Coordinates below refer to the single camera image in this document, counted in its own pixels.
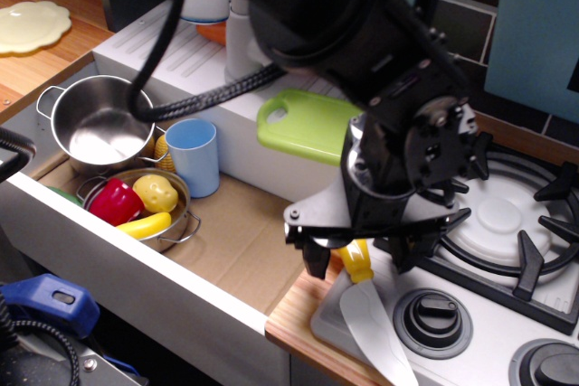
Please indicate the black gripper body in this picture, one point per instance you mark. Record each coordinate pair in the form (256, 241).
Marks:
(387, 183)

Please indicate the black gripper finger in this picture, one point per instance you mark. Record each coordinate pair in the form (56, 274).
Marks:
(408, 250)
(316, 259)

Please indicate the yellow handled toy knife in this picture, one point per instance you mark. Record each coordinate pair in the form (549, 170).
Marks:
(367, 319)

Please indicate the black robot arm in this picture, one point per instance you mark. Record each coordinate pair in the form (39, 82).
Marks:
(382, 54)

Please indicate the green plastic cutting board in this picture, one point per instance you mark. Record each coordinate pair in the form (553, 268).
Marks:
(305, 124)

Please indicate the black stove knob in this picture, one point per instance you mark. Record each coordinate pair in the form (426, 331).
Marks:
(433, 324)
(544, 362)

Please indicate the grey toy stove top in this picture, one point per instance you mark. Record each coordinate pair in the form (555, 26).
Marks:
(486, 360)

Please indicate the white toy sink basin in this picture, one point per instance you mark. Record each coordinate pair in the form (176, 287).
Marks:
(203, 280)

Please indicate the small steel pot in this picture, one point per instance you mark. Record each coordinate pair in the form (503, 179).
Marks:
(184, 224)

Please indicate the black stove burner grate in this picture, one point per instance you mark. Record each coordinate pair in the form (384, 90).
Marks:
(514, 241)

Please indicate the light blue plastic cup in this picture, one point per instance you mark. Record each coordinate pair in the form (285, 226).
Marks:
(193, 148)

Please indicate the yellow toy potato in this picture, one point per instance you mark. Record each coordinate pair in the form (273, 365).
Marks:
(156, 192)

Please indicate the yellow toy banana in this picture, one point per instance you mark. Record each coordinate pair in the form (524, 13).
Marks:
(147, 227)

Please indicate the yellow toy corn cob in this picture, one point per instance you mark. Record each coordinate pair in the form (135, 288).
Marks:
(162, 155)

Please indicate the grey toy faucet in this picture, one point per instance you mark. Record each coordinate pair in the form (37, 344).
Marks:
(243, 54)

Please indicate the red toy bell pepper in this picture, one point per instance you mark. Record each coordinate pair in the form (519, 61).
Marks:
(116, 203)

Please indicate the teal plastic bin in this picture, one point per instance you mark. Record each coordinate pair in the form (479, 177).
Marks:
(533, 58)

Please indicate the orange toy carrot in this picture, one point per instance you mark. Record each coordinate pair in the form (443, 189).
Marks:
(213, 32)

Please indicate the green toy vegetable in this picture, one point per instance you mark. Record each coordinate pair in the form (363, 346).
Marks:
(68, 196)

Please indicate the large steel pot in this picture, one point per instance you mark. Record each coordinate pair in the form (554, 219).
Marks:
(92, 124)

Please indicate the cream scalloped plate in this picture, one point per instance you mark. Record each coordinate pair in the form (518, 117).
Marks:
(29, 26)

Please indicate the blue clamp handle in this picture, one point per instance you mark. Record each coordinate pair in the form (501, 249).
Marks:
(54, 301)

